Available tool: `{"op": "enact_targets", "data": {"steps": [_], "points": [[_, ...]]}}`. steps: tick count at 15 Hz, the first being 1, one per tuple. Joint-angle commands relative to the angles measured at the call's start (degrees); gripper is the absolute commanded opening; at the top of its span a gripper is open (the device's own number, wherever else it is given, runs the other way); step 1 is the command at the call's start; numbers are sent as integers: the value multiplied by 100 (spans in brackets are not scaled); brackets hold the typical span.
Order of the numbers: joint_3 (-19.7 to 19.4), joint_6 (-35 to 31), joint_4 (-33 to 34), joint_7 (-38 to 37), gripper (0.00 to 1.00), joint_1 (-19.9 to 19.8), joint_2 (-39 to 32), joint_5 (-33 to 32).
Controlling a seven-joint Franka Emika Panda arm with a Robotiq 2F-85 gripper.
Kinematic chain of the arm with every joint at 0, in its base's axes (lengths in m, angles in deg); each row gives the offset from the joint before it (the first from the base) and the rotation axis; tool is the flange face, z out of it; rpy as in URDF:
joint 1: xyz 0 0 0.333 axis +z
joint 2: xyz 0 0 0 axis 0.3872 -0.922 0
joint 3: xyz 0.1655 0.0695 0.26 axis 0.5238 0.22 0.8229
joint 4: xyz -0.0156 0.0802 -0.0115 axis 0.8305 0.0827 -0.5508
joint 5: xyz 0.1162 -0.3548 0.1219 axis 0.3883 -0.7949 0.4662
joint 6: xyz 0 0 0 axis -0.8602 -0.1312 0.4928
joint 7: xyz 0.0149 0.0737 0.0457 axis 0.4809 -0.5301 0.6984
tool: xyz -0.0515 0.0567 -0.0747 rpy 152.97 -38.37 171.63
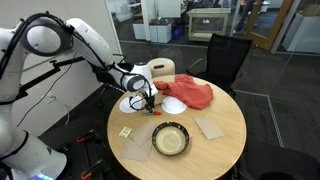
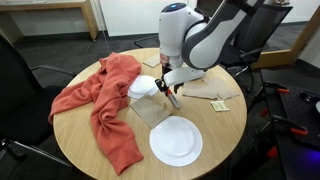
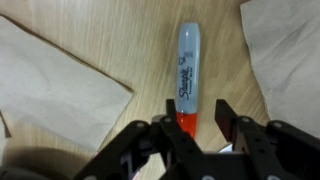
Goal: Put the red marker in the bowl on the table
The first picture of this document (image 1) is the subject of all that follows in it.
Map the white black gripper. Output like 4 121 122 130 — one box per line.
141 83 158 113

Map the red capped grey marker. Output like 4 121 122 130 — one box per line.
144 111 162 115

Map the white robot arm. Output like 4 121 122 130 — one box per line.
0 12 158 180

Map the black robot base board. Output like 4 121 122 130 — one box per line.
40 116 116 180

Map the dark rimmed ceramic bowl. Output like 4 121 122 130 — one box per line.
152 122 189 156

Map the brown napkin beside bowl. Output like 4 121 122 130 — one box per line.
120 139 151 162

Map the large white plate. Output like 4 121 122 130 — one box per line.
119 96 142 113

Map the small white plate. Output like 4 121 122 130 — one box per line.
161 96 187 114

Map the brown napkin right overlapping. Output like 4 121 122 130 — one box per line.
130 121 156 146

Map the yellow-green sachet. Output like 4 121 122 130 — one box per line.
119 127 132 138

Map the orange-red cloth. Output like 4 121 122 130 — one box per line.
154 74 214 109

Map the brown napkin far edge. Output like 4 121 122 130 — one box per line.
194 116 223 140

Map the round wooden table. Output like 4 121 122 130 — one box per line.
107 85 247 180

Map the orange clamp upper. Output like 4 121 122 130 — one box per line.
76 130 101 143

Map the orange clamp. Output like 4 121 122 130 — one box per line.
76 130 101 143
80 160 104 180

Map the white cabinet behind glass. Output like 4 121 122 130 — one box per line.
132 20 171 43

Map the orange clamp lower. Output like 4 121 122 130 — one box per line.
80 160 104 180

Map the black mesh chair far right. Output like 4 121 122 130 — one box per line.
186 33 253 98

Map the light wooden shelf unit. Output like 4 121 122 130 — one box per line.
187 8 231 42

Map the black chair near left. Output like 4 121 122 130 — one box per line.
236 139 320 180

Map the black cable on floor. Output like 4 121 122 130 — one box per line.
16 53 79 128

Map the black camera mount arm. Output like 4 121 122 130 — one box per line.
17 57 84 99

